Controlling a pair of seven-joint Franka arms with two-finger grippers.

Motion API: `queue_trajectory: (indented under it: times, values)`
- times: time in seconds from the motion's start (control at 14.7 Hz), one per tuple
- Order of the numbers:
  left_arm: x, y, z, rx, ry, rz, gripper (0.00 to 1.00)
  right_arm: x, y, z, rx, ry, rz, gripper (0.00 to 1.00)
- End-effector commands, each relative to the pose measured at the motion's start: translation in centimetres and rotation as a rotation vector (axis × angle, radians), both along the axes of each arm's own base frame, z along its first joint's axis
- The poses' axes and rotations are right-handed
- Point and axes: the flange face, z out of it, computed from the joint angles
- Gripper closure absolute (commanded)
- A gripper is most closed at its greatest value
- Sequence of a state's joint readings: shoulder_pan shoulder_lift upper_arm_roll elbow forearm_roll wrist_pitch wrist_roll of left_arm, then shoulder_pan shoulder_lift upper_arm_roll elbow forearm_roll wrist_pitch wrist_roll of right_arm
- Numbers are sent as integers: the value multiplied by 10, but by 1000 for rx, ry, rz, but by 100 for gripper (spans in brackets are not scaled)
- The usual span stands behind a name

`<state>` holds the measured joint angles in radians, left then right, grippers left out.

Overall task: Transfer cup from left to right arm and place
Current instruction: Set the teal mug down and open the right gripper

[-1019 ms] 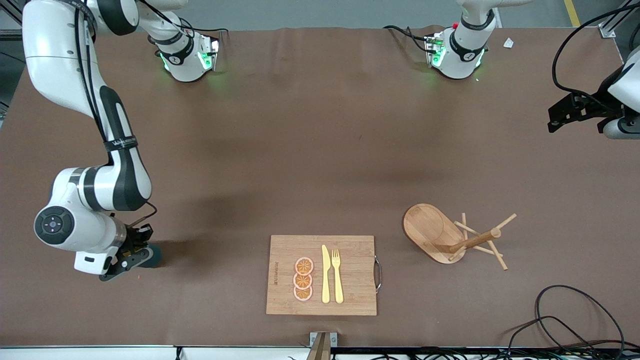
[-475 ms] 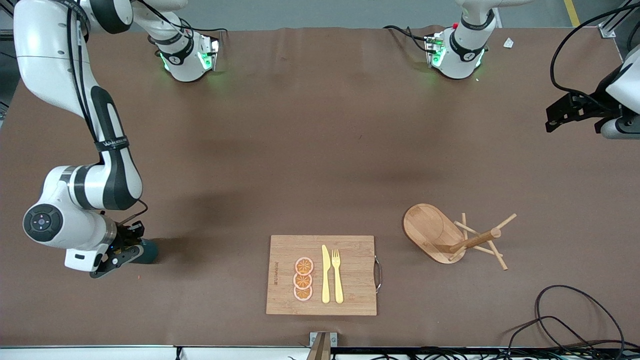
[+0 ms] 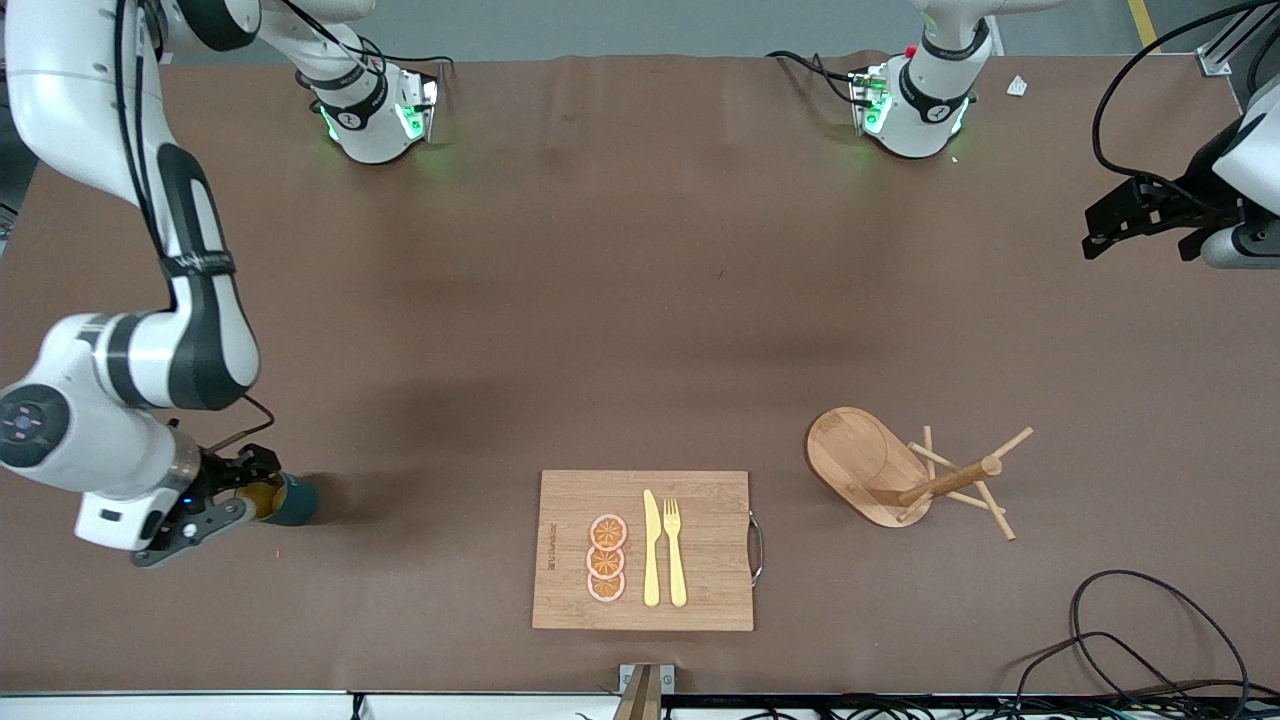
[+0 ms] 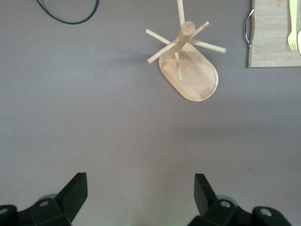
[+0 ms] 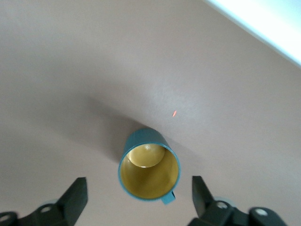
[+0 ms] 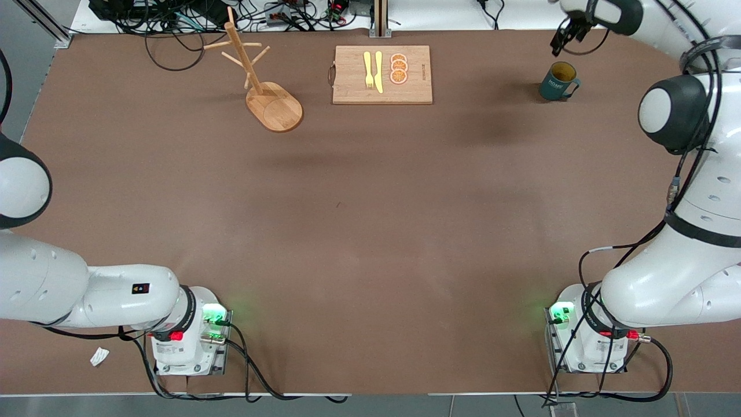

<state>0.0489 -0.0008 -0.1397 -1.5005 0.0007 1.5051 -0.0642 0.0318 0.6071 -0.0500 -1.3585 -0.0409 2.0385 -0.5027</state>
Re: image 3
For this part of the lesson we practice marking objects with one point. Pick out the left white Franka arm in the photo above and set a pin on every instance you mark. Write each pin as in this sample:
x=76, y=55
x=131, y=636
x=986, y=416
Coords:
x=920, y=110

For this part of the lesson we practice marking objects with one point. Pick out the wooden mug tree stand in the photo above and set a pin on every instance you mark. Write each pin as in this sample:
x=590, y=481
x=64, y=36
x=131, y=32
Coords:
x=860, y=460

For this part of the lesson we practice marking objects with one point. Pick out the right white Franka arm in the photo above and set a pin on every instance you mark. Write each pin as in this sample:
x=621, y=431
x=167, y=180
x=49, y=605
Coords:
x=210, y=340

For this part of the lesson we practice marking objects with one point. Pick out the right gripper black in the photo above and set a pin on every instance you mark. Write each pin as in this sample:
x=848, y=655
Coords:
x=216, y=474

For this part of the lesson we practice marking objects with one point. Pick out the yellow knife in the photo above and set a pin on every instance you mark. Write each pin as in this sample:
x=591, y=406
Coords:
x=651, y=550

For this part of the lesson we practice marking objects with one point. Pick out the yellow fork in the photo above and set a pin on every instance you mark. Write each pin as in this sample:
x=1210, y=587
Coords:
x=676, y=560

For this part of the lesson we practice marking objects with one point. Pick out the dark teal cup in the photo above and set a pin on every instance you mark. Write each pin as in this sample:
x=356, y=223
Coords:
x=298, y=502

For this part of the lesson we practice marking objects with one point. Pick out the white paper scrap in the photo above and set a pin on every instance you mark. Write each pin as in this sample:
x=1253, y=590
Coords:
x=1017, y=86

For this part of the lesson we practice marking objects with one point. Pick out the wooden cutting board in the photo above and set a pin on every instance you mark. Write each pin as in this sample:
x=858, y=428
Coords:
x=710, y=540

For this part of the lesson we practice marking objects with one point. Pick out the orange slice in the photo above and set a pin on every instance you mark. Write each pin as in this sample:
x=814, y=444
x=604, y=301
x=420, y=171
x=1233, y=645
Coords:
x=608, y=531

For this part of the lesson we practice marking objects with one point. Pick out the aluminium frame profile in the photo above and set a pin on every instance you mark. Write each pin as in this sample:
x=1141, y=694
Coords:
x=1215, y=58

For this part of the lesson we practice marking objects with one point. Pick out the metal bracket with wooden post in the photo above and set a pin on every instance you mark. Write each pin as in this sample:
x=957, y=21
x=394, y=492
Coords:
x=640, y=690

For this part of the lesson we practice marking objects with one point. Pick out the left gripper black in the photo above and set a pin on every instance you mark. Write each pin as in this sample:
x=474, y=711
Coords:
x=1192, y=203

